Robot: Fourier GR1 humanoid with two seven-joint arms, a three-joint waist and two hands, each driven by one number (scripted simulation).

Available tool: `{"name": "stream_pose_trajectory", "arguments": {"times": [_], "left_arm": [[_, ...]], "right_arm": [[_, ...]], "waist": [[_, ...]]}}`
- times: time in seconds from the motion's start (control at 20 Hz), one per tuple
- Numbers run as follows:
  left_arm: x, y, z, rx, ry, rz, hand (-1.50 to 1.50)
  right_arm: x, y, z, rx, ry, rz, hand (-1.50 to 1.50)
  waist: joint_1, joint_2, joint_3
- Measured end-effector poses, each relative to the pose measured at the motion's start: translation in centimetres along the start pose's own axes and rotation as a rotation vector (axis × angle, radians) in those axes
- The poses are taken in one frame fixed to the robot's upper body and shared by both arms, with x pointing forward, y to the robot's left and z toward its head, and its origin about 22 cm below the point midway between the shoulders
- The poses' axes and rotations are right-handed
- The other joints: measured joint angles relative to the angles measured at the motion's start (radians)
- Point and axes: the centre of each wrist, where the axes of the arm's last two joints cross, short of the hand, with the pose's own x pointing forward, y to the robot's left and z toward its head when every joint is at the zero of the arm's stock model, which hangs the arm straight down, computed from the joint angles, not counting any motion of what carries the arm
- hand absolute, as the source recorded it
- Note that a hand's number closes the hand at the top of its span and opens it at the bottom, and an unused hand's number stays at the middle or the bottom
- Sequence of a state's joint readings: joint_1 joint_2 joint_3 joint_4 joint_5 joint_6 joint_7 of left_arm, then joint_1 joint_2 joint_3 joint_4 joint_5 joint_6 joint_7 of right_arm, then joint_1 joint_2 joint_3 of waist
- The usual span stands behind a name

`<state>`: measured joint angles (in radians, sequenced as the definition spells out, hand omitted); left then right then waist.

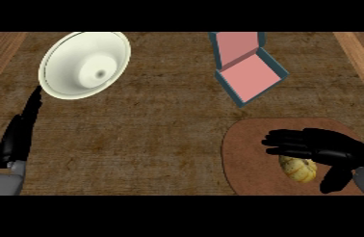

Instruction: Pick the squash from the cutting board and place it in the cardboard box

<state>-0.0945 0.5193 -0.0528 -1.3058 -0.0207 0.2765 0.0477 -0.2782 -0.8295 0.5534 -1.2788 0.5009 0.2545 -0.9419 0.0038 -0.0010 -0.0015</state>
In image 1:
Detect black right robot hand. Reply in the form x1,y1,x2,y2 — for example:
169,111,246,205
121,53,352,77
261,127,364,195

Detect yellow squash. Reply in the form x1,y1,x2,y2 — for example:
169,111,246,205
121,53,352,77
277,154,318,184

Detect brown oval cutting board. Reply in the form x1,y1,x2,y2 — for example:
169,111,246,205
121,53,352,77
221,117,364,197

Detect teal and pink open box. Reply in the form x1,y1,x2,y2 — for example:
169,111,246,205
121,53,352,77
207,31,291,109

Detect white round bowl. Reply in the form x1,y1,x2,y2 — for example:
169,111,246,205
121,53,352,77
37,31,132,101

